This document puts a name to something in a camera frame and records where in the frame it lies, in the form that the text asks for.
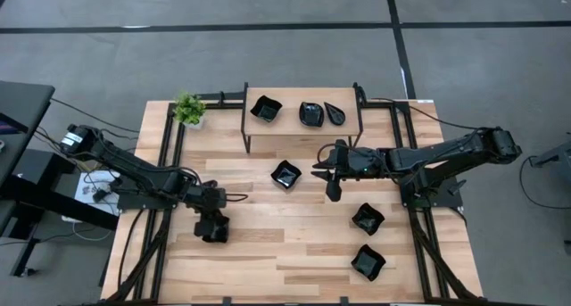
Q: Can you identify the black floor cable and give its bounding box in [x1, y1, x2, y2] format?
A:
[518, 154, 571, 211]

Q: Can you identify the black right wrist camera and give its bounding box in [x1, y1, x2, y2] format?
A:
[325, 178, 343, 203]

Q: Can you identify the long black hanging cable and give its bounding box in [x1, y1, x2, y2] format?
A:
[356, 86, 481, 131]

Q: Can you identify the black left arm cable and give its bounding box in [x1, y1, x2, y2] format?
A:
[100, 128, 250, 204]

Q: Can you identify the black side desk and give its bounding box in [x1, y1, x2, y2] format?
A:
[0, 80, 120, 278]

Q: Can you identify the grey equipment stand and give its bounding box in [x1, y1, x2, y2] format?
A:
[530, 140, 571, 169]

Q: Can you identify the wooden-top table with black frame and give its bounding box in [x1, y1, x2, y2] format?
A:
[240, 81, 365, 154]

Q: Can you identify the black round mini bowl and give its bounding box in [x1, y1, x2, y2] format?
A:
[269, 159, 303, 191]

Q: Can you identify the black looping arm cable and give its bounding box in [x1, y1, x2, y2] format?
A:
[316, 142, 353, 164]

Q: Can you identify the black desk cable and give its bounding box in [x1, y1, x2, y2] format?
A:
[33, 97, 140, 160]

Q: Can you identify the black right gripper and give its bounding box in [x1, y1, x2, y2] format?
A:
[310, 139, 385, 182]

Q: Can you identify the white paper sheet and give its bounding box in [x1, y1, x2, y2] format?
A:
[73, 170, 122, 218]

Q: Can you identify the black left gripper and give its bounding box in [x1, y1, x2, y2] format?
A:
[185, 185, 231, 236]

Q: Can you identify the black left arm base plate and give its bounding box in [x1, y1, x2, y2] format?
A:
[116, 180, 179, 211]

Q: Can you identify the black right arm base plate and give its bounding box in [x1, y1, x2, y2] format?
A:
[398, 171, 468, 209]

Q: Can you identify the green plant in white pot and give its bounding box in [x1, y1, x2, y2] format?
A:
[172, 91, 208, 131]

